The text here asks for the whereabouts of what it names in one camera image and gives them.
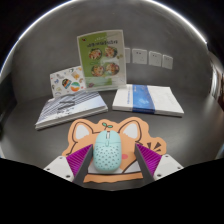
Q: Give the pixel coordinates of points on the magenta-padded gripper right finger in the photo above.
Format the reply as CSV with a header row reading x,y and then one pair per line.
x,y
165,165

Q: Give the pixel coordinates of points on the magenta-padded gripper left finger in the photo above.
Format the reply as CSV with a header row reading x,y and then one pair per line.
x,y
61,166

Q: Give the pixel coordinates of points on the mint green perforated computer mouse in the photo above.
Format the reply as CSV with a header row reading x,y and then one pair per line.
x,y
106,153

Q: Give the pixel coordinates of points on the orange corgi-shaped mouse pad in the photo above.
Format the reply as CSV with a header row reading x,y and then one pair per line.
x,y
83,133

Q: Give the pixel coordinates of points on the white book with blue band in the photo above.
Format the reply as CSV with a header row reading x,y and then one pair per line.
x,y
146,100

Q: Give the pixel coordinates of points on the white card with colourful stickers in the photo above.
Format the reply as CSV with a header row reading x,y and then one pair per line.
x,y
66,81

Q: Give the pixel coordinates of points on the black-framed glass door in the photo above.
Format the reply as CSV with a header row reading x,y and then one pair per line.
x,y
218,80

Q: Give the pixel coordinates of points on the green menu in acrylic stand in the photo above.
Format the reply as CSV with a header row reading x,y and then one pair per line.
x,y
101,60

